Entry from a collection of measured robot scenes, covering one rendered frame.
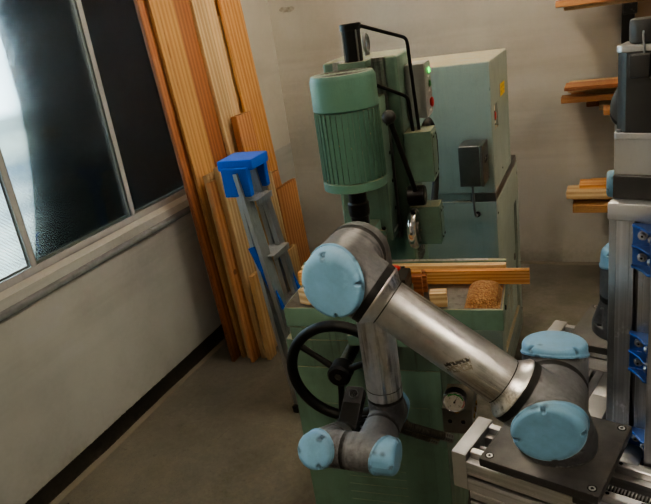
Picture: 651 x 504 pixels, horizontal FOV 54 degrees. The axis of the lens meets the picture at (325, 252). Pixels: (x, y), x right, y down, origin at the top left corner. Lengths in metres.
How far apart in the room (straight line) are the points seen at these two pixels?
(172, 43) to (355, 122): 1.68
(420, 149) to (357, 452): 0.96
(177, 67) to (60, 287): 1.16
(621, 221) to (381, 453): 0.63
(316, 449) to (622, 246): 0.70
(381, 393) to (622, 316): 0.50
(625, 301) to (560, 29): 2.69
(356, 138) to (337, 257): 0.68
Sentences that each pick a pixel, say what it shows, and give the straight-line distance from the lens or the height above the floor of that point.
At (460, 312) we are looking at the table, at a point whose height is 0.89.
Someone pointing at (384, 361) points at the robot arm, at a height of 1.00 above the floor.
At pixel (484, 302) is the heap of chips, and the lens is 1.69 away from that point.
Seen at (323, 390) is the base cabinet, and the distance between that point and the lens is 1.92.
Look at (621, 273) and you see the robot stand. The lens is 1.36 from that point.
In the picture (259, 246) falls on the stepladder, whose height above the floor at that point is 0.80.
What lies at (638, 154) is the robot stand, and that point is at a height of 1.34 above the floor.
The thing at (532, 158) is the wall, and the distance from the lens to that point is 4.04.
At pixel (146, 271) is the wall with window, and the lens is 3.15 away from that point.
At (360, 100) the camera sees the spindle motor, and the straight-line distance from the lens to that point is 1.67.
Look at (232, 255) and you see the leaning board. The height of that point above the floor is 0.59.
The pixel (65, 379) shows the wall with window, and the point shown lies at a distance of 2.84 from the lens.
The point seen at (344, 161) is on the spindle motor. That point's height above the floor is 1.29.
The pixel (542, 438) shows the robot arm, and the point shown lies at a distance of 1.12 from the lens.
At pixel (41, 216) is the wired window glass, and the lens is 2.80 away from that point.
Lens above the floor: 1.66
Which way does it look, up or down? 20 degrees down
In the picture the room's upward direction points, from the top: 9 degrees counter-clockwise
